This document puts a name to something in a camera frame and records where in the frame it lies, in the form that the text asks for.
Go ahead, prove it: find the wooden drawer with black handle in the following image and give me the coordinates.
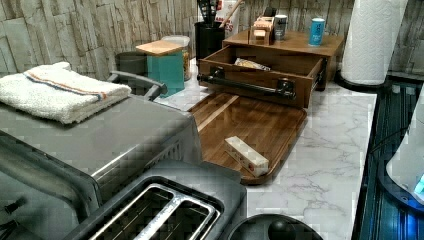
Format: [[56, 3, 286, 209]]
[[198, 45, 327, 108]]

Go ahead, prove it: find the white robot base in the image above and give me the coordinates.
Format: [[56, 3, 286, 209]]
[[379, 90, 424, 214]]

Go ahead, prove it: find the packet inside drawer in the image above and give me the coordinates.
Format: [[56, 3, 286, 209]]
[[234, 58, 271, 71]]

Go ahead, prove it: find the wooden drawer cabinet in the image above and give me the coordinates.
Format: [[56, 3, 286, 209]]
[[222, 30, 345, 91]]

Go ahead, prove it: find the white rectangular box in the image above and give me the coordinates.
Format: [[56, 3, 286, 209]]
[[225, 136, 269, 177]]

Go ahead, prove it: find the wooden cutting board tray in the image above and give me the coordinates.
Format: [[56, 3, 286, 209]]
[[189, 93, 307, 185]]

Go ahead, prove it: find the teal canister with wooden lid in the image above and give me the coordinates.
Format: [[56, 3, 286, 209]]
[[136, 40, 184, 98]]

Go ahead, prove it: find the black utensil holder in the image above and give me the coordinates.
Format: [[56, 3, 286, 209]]
[[195, 22, 225, 61]]

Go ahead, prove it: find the silver two-slot toaster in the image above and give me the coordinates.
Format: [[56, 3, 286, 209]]
[[63, 160, 246, 240]]

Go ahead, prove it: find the dark grey pot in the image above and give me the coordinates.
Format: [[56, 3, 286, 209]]
[[115, 52, 147, 76]]

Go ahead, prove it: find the small wooden holder box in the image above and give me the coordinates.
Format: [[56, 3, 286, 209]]
[[249, 16, 274, 45]]

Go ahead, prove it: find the silver black can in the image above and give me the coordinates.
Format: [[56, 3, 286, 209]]
[[274, 14, 288, 41]]

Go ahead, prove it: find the wooden spoon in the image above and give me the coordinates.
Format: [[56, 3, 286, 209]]
[[219, 0, 244, 28]]

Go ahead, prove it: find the black round lid with knob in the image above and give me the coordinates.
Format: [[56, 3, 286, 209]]
[[227, 214, 323, 240]]

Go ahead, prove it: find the black paper towel holder base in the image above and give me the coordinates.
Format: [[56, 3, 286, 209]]
[[334, 70, 392, 94]]

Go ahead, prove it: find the blue can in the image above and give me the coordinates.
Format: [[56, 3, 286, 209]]
[[308, 17, 325, 46]]

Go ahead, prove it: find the folded white towel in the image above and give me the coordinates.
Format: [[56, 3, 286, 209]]
[[0, 62, 131, 124]]

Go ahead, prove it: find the silver toaster oven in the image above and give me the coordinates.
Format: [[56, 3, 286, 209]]
[[1, 74, 201, 240]]

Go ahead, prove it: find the paper towel roll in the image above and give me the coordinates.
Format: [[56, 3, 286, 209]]
[[341, 0, 408, 86]]

